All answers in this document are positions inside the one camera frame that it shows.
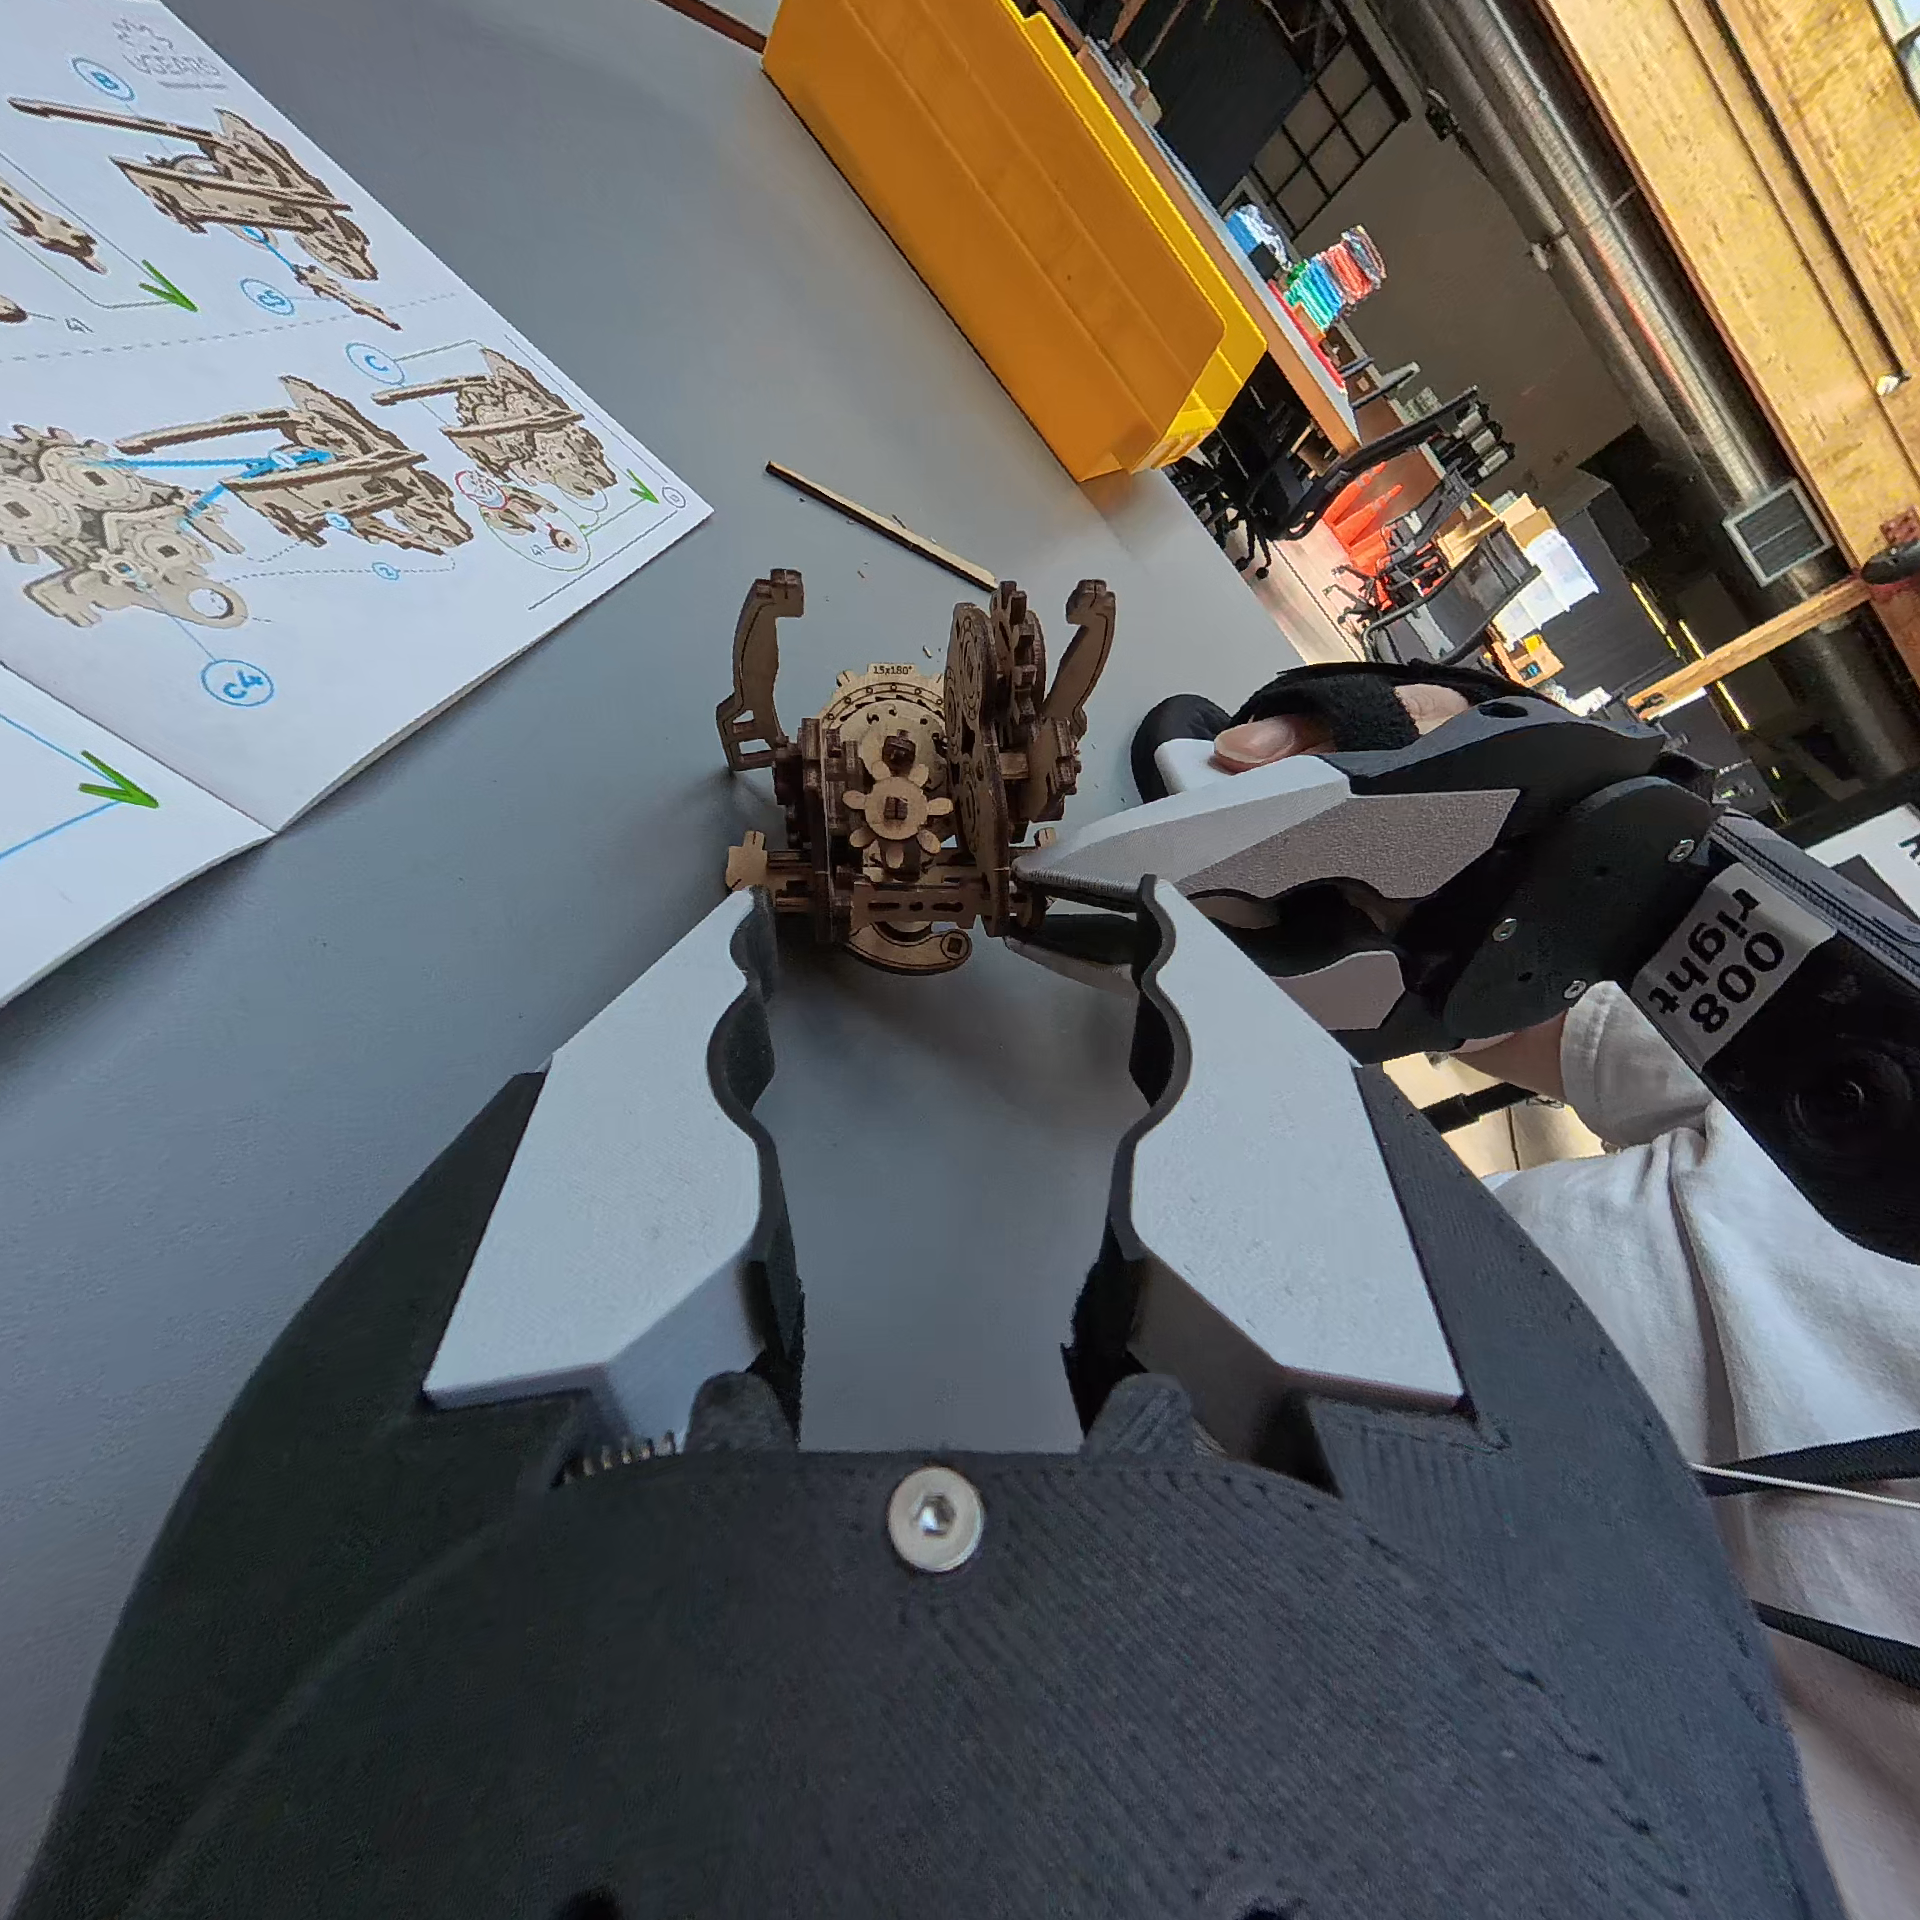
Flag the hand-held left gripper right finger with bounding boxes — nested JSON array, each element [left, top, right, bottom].
[[1068, 877, 1468, 1456]]

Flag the yellow plastic bin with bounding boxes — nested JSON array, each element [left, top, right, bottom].
[[761, 0, 1268, 483]]

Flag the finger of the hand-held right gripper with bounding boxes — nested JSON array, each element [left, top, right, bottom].
[[1013, 749, 1525, 909], [1000, 892, 1415, 1039]]

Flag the silver ventilation duct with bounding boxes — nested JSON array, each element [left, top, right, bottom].
[[1386, 0, 1920, 783]]

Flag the colourful plastic containers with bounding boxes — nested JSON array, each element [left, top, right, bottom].
[[1226, 209, 1389, 324]]

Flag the person's right hand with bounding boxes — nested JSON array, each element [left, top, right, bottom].
[[1206, 712, 1334, 780]]

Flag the person's white shirt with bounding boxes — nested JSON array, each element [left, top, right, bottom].
[[1486, 983, 1920, 1920]]

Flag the wooden gear mechanism model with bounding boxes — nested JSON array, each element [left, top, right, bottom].
[[725, 568, 1119, 980]]

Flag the person's right forearm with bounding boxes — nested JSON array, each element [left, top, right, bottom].
[[1386, 1027, 1576, 1120]]

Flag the black strap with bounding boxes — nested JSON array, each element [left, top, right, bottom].
[[1696, 1429, 1920, 1495]]

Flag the long white worktable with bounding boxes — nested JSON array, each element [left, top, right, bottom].
[[1183, 141, 1369, 452]]

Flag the grey desk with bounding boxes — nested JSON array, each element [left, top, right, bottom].
[[0, 0, 1359, 1863]]

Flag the thin wooden stick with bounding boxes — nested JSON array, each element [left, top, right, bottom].
[[766, 460, 1000, 593]]

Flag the white assembly instruction booklet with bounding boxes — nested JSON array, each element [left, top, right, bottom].
[[0, 0, 714, 1004]]

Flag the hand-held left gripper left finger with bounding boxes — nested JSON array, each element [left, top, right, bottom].
[[423, 887, 809, 1449]]

